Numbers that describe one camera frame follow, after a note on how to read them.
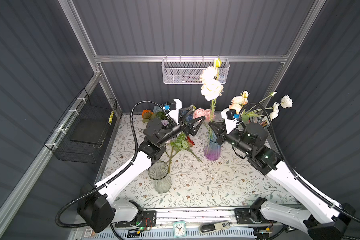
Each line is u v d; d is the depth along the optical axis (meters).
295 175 0.44
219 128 0.58
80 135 0.73
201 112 0.71
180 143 0.94
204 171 0.89
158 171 0.74
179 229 0.69
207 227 0.67
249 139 0.48
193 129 0.54
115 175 0.44
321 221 0.40
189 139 1.02
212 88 0.52
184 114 0.65
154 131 0.49
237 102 0.72
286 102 0.66
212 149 0.96
